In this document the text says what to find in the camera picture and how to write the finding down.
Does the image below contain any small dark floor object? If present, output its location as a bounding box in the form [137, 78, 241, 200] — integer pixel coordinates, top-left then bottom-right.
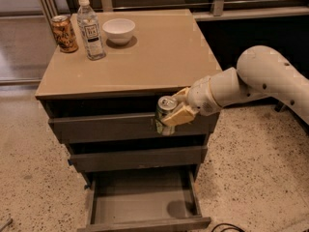
[274, 101, 285, 112]

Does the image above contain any white ceramic bowl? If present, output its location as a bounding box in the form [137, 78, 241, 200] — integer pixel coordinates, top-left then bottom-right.
[102, 18, 135, 45]

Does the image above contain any metal tool on floor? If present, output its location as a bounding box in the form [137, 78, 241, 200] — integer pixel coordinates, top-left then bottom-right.
[0, 218, 13, 232]

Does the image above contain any grey middle drawer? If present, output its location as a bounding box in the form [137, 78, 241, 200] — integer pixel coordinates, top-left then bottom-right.
[70, 146, 207, 172]

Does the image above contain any clear plastic water bottle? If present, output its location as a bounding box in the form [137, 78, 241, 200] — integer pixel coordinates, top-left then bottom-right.
[77, 0, 105, 60]

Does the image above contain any grey drawer cabinet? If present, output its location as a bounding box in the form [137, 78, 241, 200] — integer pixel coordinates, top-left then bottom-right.
[34, 9, 230, 191]

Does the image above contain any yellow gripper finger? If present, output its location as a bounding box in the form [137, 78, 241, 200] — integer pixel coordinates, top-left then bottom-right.
[161, 105, 197, 127]
[173, 87, 189, 103]

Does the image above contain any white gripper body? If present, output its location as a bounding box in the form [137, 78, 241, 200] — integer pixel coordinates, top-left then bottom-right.
[186, 76, 221, 116]

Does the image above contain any grey open bottom drawer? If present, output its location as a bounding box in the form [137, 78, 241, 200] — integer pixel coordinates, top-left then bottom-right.
[77, 167, 211, 232]

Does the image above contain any green soda can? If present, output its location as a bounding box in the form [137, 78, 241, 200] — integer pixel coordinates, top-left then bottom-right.
[155, 96, 178, 136]

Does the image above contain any gold brown drink can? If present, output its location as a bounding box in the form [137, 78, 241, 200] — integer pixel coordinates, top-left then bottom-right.
[51, 15, 78, 53]

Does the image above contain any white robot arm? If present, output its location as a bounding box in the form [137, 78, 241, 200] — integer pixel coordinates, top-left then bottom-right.
[162, 45, 309, 127]

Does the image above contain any black cable on floor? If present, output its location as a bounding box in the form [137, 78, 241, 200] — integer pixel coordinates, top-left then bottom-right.
[211, 222, 246, 232]

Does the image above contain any grey top drawer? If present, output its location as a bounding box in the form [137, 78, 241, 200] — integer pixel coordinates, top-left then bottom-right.
[48, 112, 218, 144]

